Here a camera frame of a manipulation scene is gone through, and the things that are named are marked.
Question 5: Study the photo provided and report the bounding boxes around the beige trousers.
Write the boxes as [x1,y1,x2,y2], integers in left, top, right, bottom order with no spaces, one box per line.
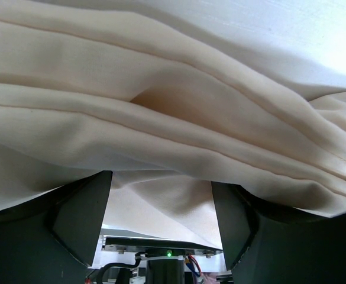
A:
[0,1,346,248]

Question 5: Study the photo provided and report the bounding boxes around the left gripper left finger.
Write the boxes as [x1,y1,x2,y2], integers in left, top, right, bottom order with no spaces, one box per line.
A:
[0,171,112,283]

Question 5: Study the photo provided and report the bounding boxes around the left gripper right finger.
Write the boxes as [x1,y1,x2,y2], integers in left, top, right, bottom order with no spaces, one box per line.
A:
[211,182,346,283]

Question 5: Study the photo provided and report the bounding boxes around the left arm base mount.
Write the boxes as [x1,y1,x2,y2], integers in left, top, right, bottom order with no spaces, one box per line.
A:
[88,233,227,283]

